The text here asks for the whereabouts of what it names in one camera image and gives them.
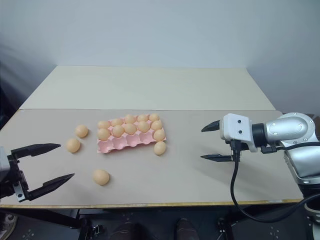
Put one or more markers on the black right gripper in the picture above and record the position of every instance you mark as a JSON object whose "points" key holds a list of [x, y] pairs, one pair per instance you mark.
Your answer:
{"points": [[228, 144]]}

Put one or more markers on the tan egg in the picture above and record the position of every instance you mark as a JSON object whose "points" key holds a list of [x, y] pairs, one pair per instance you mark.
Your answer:
{"points": [[129, 118], [116, 122], [102, 124], [156, 125], [118, 130], [160, 148], [159, 134], [130, 128], [73, 145], [103, 134], [142, 118], [143, 126], [154, 117], [81, 131], [101, 177]]}

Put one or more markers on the silver robot torso part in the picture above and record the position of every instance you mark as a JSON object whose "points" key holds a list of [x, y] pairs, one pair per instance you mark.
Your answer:
{"points": [[313, 217]]}

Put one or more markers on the black table frame bar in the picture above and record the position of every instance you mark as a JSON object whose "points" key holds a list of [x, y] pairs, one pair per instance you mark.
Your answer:
{"points": [[62, 220]]}

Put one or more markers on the dark brown rounded shape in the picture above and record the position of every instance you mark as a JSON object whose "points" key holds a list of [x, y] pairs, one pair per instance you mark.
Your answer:
{"points": [[186, 228]]}

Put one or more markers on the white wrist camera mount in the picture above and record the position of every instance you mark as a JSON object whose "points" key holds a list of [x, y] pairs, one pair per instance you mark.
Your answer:
{"points": [[3, 157], [237, 130]]}

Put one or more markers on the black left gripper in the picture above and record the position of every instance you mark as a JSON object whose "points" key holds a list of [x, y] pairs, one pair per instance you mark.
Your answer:
{"points": [[19, 180]]}

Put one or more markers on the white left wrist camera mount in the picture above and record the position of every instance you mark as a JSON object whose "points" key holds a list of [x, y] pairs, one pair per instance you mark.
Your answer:
{"points": [[3, 157]]}

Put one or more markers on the pink egg tray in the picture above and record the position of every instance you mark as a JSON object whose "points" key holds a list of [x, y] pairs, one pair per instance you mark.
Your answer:
{"points": [[130, 144]]}

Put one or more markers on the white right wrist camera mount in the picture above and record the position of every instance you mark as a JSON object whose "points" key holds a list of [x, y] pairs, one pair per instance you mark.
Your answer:
{"points": [[237, 130]]}

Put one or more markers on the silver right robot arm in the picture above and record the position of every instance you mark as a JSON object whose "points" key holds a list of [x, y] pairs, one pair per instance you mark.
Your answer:
{"points": [[287, 130]]}

